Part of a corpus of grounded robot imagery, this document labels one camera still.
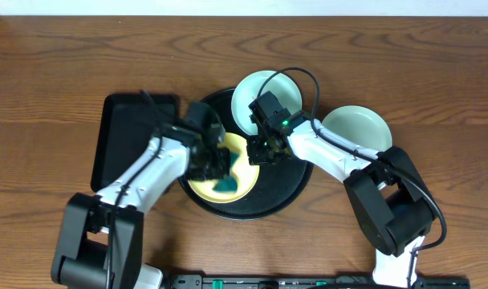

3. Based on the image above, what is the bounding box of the green sponge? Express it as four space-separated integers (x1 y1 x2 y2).
213 153 239 193

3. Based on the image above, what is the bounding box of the yellow plate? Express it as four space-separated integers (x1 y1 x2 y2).
188 132 260 204

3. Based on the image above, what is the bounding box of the light blue plate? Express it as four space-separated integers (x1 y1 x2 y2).
322 105 392 151
231 71 302 136

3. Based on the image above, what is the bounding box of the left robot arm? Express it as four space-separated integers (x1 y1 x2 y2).
51 124 230 288

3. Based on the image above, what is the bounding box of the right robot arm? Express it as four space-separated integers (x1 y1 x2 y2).
248 109 444 288

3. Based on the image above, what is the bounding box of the round black tray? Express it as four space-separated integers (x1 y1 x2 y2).
177 87 315 221

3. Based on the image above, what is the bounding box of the rectangular black tray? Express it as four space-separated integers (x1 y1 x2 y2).
91 92 171 192

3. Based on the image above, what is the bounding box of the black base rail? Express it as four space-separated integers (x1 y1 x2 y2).
163 273 472 289

